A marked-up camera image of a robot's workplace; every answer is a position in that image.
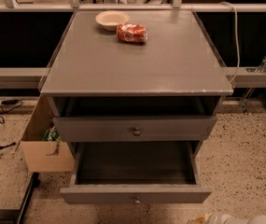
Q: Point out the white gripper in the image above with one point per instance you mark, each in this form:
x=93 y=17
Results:
x=220 y=218

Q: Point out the grey drawer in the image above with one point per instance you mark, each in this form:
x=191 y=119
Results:
x=134 y=129
x=135 y=172

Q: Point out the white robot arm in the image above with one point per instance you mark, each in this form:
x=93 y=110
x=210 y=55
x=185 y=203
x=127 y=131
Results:
x=254 y=220

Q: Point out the grey top drawer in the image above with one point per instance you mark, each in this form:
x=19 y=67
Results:
x=134 y=129

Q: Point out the grey wooden drawer cabinet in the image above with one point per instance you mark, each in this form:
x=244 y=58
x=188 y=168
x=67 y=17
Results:
x=175 y=73

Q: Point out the metal diagonal brace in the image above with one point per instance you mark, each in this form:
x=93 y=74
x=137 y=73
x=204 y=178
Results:
x=258 y=72

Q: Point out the green snack bag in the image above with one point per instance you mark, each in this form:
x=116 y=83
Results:
x=51 y=135

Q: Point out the cardboard box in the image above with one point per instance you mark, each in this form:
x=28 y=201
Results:
x=40 y=155

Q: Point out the crushed red soda can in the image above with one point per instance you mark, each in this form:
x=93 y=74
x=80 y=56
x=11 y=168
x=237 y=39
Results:
x=132 y=33

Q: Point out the beige paper bowl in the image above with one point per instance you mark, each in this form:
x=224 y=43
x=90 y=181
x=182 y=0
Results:
x=111 y=19

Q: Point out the black metal floor frame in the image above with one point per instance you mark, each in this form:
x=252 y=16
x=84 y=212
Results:
x=16 y=216

